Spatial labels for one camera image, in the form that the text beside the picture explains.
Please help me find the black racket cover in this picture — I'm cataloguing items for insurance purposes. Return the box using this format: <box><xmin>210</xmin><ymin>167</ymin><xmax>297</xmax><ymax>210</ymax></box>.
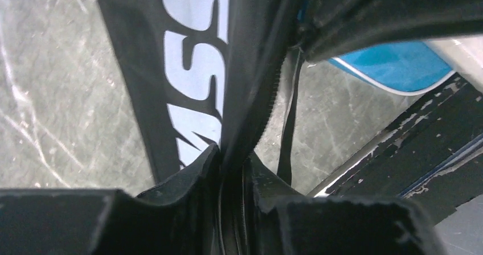
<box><xmin>97</xmin><ymin>0</ymin><xmax>482</xmax><ymax>254</ymax></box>

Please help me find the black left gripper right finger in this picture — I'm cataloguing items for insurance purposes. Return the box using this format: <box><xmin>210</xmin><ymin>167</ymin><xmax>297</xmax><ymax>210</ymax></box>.
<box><xmin>247</xmin><ymin>155</ymin><xmax>446</xmax><ymax>254</ymax></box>

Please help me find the blue racket cover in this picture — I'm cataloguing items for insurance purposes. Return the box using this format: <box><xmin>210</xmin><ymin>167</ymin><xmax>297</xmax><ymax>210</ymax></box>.
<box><xmin>329</xmin><ymin>41</ymin><xmax>456</xmax><ymax>96</ymax></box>

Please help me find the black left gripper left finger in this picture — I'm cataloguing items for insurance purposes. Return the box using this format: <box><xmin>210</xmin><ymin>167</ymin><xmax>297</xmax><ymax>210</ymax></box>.
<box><xmin>1</xmin><ymin>145</ymin><xmax>220</xmax><ymax>254</ymax></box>

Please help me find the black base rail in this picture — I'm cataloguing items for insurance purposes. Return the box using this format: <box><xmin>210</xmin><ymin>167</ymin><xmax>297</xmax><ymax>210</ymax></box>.
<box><xmin>310</xmin><ymin>75</ymin><xmax>482</xmax><ymax>223</ymax></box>

